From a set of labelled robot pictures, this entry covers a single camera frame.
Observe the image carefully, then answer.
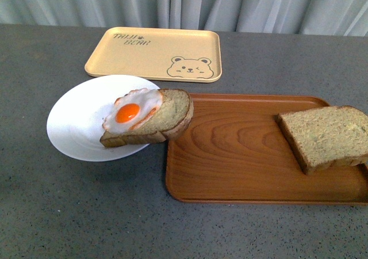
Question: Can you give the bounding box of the brown wooden tray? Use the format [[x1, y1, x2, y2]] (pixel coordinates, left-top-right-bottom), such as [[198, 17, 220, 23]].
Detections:
[[166, 94, 367, 205]]

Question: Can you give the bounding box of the yellow bear tray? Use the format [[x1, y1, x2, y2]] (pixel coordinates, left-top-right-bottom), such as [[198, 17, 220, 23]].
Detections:
[[85, 27, 223, 83]]

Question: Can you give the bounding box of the fried egg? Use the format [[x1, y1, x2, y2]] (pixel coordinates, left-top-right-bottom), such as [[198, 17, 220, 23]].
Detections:
[[102, 88, 163, 134]]

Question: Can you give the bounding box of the bread slice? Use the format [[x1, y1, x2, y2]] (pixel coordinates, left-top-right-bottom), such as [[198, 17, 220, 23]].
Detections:
[[99, 89, 194, 148], [276, 106, 367, 175]]

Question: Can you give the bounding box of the white round plate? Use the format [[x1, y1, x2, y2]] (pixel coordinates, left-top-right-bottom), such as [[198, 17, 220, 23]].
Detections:
[[47, 75, 159, 162]]

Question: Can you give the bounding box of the grey pleated curtain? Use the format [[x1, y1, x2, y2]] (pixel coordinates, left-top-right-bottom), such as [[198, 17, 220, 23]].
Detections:
[[1, 0, 367, 36]]

